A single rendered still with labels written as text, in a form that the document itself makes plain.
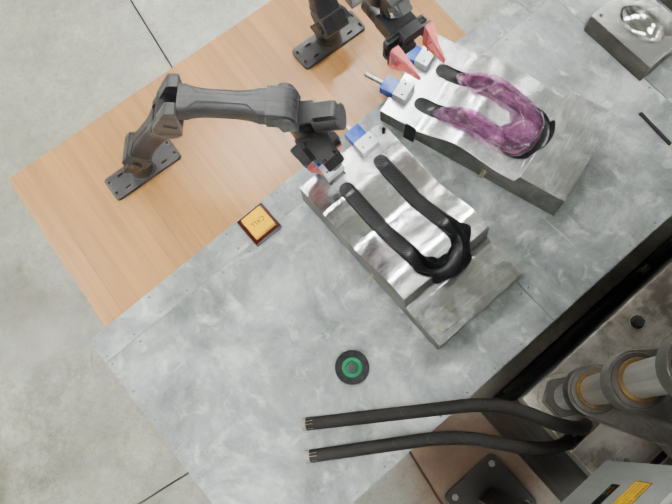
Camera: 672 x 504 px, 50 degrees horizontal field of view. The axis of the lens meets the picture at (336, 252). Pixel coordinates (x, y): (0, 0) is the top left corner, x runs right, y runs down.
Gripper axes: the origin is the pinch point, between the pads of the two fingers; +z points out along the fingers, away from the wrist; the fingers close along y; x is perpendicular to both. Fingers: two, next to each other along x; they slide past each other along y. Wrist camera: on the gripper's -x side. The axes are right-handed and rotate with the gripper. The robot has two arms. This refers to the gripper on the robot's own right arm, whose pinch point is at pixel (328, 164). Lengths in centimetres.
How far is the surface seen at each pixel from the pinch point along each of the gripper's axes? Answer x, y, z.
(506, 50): 6, 57, 21
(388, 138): 0.3, 15.7, 8.0
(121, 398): 41, -102, 73
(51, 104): 146, -57, 40
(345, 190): -3.3, -0.7, 7.6
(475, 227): -30.3, 15.4, 14.5
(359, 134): 4.3, 10.9, 4.4
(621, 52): -14, 76, 26
